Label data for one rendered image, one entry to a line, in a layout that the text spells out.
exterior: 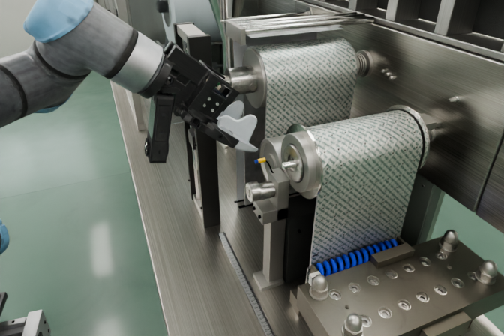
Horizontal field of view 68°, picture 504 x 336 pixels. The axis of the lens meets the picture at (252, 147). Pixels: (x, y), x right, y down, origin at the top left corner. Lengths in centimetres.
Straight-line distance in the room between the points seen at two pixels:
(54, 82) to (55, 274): 195
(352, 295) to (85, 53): 62
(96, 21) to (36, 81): 11
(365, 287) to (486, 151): 35
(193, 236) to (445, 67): 75
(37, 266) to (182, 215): 149
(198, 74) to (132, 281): 180
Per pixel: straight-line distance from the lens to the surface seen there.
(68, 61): 52
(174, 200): 122
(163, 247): 107
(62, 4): 50
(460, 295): 87
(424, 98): 91
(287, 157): 74
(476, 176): 86
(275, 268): 92
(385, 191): 82
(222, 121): 58
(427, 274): 88
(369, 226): 86
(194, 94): 55
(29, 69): 54
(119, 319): 211
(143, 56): 51
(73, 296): 229
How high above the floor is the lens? 164
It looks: 30 degrees down
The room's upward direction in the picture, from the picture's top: straight up
